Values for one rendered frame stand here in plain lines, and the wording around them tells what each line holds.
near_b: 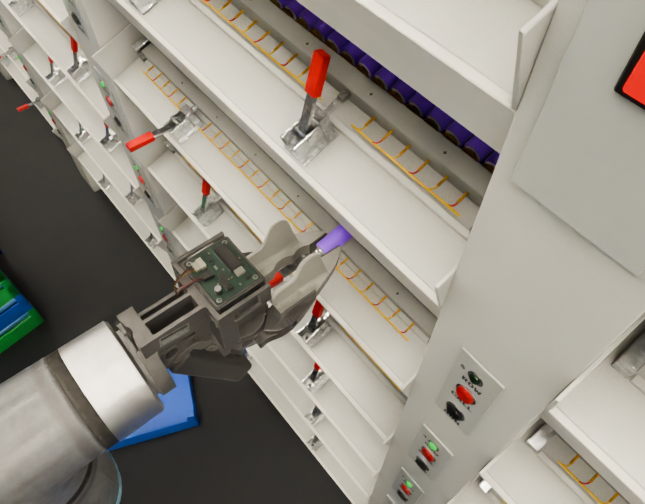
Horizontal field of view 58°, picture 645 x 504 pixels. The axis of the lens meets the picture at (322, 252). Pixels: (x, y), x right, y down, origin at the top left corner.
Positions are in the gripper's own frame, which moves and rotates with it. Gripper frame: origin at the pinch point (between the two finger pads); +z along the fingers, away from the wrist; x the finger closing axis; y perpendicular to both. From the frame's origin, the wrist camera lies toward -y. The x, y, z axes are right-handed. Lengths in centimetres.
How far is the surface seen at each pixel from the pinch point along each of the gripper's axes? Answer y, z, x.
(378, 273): -3.3, 4.4, -4.1
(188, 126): -5.6, 1.6, 28.8
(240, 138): -3.3, 4.4, 20.8
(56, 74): -43, 3, 99
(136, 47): -3.3, 3.2, 44.0
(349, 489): -84, 3, -9
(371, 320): -6.8, 1.6, -6.6
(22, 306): -91, -33, 82
